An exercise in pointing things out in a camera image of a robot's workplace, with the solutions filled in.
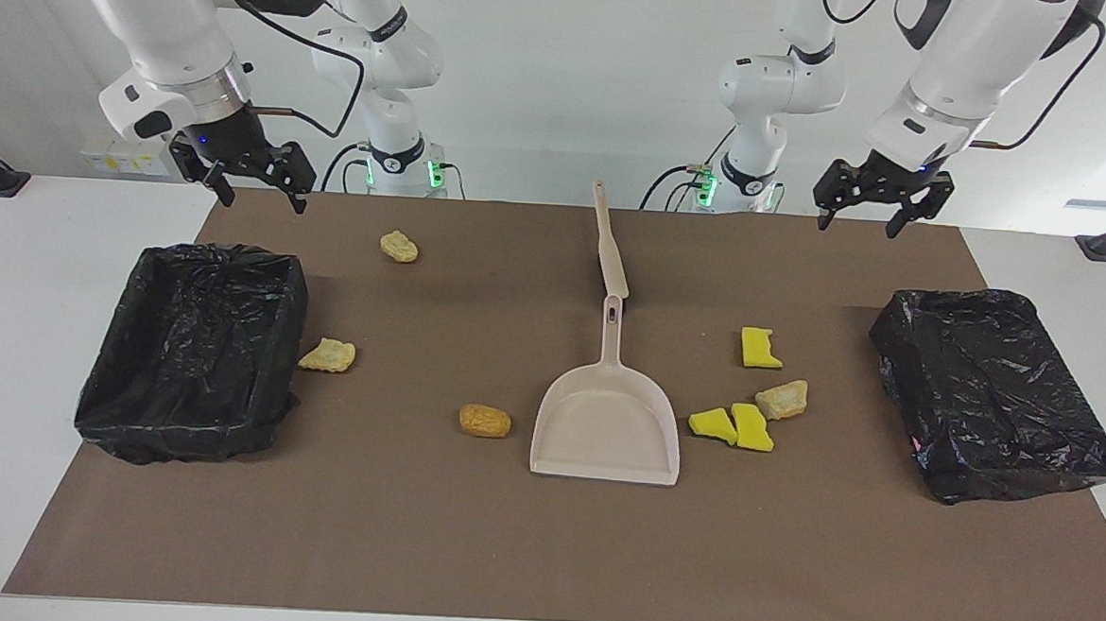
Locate notched yellow sponge piece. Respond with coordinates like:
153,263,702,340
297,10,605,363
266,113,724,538
739,326,786,371

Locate pale cream chip piece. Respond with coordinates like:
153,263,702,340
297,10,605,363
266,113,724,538
297,336,358,375

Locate beige stone-like chunk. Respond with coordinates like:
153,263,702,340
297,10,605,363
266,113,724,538
753,377,810,423

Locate beige brush with black bristles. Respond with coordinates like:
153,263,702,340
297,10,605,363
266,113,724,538
587,181,636,306

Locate large yellow sponge piece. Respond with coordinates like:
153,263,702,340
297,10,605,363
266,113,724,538
729,402,778,454

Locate small yellow sponge piece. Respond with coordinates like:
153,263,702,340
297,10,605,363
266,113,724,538
687,405,741,447

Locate beige plastic dustpan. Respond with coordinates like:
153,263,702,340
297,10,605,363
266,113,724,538
528,291,690,489

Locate black bag lined bin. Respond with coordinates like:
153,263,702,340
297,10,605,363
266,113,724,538
860,283,1106,513
72,235,313,474

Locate golden crinkled chip piece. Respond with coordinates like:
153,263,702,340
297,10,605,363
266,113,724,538
378,231,421,265

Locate orange-brown nugget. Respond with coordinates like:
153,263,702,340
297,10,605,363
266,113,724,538
458,403,514,440

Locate brown table mat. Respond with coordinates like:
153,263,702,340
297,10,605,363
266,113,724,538
1,176,1106,621

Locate black base power cable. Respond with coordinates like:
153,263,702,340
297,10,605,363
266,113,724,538
320,141,373,195
639,162,713,214

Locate white wall socket boxes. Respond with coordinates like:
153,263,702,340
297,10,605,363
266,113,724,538
80,129,173,178

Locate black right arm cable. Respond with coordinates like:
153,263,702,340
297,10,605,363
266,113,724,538
183,0,372,141

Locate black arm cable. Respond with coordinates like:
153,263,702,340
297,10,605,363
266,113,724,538
808,0,1106,156
183,0,372,141

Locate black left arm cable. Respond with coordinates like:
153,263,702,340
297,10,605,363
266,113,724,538
808,0,1106,156

